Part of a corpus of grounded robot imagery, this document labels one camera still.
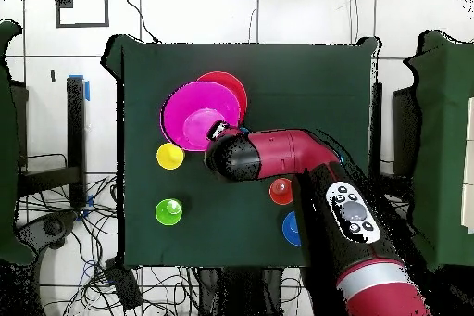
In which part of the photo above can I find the large pink bowl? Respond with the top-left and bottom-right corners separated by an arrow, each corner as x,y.
159,81 -> 242,153

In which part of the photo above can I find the large orange bowl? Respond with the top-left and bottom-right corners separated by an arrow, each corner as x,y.
196,70 -> 248,126

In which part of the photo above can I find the yellow cup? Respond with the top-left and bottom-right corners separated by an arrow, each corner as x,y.
156,142 -> 185,171

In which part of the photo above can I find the orange cup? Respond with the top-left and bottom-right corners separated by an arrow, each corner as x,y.
268,177 -> 294,206

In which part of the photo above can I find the green cup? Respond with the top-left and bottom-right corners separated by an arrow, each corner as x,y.
154,197 -> 183,227

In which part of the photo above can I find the dark green tablecloth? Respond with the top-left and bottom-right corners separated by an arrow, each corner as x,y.
101,33 -> 379,269

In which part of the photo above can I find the dark blue ribbed bowl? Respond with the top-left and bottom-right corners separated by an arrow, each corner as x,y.
281,210 -> 302,247

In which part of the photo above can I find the blue tape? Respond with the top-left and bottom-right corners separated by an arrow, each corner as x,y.
68,73 -> 91,102

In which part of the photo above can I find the black bench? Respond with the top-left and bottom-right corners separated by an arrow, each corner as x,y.
14,76 -> 88,208

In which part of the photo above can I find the black box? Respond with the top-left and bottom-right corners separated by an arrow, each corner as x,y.
104,257 -> 144,312

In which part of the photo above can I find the black office chair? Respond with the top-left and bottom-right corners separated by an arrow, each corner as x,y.
16,211 -> 79,254

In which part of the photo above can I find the thin black floor cable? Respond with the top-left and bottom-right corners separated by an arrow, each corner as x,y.
120,0 -> 161,44

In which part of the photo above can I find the bundle of floor cables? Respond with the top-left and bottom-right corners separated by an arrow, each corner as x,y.
18,174 -> 201,316

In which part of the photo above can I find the black square floor frame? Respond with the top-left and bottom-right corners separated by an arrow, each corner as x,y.
54,0 -> 110,29

